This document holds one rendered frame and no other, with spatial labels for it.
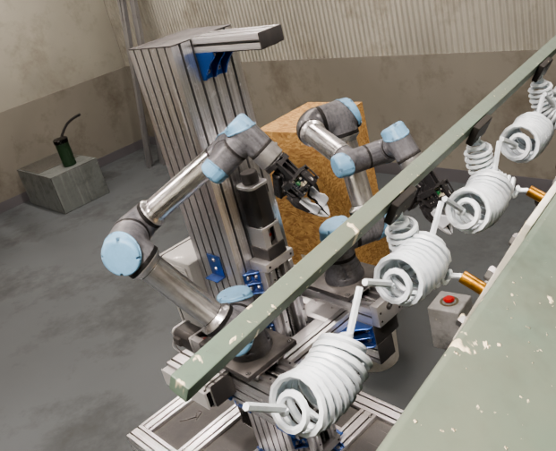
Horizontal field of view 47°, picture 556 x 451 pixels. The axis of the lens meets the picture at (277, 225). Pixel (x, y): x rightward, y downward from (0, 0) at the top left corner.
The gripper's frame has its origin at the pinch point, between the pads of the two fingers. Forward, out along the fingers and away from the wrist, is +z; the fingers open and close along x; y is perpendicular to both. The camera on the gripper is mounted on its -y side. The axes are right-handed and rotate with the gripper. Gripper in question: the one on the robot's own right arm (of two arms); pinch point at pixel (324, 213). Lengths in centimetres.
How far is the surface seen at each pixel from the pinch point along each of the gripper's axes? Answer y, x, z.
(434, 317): -42, 18, 65
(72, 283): -411, -37, -42
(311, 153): -156, 84, 6
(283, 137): -168, 85, -10
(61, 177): -564, 47, -132
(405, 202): 98, -32, -14
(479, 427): 124, -54, -9
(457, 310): -34, 22, 66
